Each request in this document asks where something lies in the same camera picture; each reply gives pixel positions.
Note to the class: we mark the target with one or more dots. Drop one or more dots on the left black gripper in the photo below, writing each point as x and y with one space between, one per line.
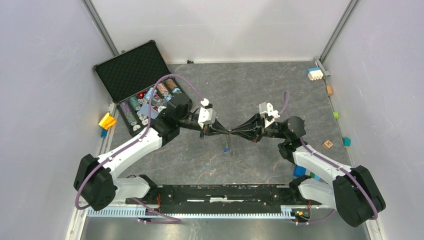
216 128

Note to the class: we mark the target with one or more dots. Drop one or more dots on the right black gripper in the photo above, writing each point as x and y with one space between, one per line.
253 128

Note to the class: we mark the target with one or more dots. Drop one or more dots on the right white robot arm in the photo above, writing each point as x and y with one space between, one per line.
351 191

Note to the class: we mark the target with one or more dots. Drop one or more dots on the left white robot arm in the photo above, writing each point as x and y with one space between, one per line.
98 179

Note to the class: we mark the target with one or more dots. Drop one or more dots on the blue green brick stack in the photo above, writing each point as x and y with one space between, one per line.
300 171

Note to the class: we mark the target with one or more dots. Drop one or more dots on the small orange patterned block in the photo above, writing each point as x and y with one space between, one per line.
327 144

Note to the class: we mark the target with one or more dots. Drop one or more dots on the blue white toy brick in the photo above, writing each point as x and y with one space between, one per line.
315 73

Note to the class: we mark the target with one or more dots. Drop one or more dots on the teal small block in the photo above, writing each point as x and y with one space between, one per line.
346 141

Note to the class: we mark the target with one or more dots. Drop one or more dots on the black poker chip case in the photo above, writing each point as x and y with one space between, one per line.
129 78

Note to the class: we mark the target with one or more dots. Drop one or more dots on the yellow orange toy block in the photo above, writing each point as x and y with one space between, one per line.
107 121

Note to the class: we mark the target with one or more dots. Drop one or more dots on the small blue block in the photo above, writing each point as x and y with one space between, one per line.
104 133

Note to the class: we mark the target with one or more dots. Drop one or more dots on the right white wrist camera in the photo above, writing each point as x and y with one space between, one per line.
268 114

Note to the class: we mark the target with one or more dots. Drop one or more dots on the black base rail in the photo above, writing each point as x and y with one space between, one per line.
223 198

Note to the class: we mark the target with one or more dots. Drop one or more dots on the grey slotted cable duct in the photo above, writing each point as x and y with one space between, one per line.
141 212

